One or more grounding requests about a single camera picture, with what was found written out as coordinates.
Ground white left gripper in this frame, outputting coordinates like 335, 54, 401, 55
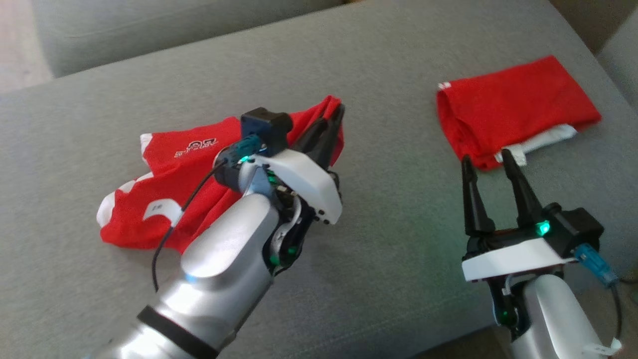
249, 104, 346, 225

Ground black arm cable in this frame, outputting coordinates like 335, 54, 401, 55
573, 243, 624, 345
151, 135, 265, 292

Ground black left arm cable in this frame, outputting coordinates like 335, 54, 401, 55
151, 135, 265, 292

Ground grey sofa side cushion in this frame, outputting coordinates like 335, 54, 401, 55
596, 7, 638, 115

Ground grey sofa seat cushion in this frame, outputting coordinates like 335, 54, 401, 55
0, 0, 638, 359

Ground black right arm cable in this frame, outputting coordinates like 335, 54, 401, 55
573, 243, 624, 345

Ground white cable label tag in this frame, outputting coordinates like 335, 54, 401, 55
143, 199, 184, 225
581, 339, 623, 358

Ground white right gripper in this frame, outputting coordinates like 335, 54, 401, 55
461, 149, 579, 284

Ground red basketball shorts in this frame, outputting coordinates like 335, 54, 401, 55
97, 95, 345, 252

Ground red basketball jersey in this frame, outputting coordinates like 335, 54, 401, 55
436, 55, 602, 172

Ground grey sofa back cushion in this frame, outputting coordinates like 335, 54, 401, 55
30, 0, 349, 78

